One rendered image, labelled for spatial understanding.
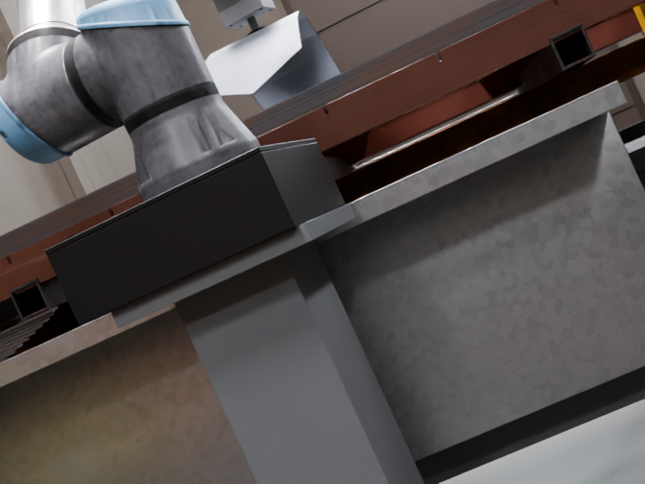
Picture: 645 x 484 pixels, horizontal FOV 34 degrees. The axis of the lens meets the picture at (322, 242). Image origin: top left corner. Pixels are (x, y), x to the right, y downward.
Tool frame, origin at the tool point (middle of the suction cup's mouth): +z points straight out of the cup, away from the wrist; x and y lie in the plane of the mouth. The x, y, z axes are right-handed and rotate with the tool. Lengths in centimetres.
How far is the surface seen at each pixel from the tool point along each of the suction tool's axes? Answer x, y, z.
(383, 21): -756, 148, -109
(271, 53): 21.7, -8.2, 6.6
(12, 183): -354, 304, -64
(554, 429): 27, -27, 78
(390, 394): 41, -10, 62
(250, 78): 28.0, -5.6, 9.7
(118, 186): 39.1, 17.6, 16.8
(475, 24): 26, -41, 18
